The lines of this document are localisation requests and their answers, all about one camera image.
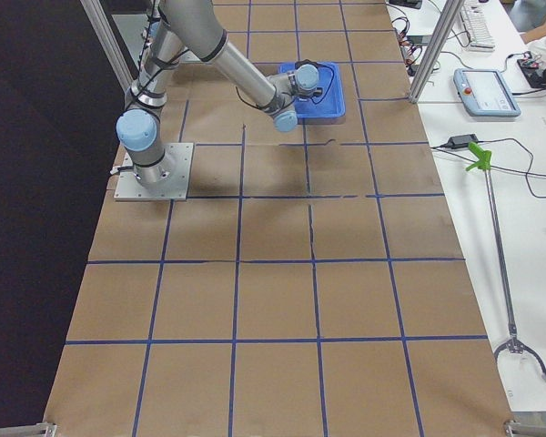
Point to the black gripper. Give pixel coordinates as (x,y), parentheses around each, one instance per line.
(308,94)

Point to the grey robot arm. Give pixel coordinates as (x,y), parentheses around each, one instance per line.
(191,27)

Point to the blue plastic tray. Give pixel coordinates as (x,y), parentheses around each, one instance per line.
(319,96)

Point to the black power adapter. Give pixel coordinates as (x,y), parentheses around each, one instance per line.
(461,141)

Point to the white keyboard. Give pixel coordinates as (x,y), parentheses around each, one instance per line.
(475,25)

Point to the teach pendant tablet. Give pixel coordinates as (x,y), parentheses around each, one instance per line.
(484,93)

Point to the aluminium frame post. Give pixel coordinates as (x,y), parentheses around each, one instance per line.
(439,36)

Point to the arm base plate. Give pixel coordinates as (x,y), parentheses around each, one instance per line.
(167,180)

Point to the green handled reach grabber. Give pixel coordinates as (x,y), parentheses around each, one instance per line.
(513,344)

